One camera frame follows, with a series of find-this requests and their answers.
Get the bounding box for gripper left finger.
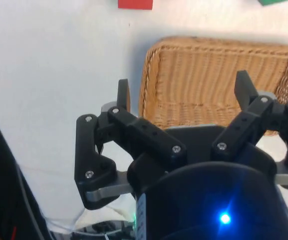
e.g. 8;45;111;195
74;78;187;210

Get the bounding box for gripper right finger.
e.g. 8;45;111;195
210;70;288;187

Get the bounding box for wicker basket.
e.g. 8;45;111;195
138;36;288;137

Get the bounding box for red cube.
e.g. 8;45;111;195
117;0;153;11

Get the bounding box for green block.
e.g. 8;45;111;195
258;0;288;8

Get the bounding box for grey cable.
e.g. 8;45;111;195
15;163;47;240

